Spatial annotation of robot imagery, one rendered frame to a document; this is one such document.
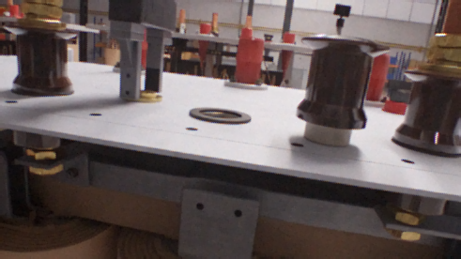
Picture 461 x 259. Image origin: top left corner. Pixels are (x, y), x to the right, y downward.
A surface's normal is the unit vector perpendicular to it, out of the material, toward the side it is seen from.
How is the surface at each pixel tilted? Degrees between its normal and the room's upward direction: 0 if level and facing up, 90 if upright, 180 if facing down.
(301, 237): 90
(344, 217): 90
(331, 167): 11
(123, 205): 90
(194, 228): 90
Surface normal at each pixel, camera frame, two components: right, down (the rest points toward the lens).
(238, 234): -0.14, 0.24
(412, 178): 0.08, -0.90
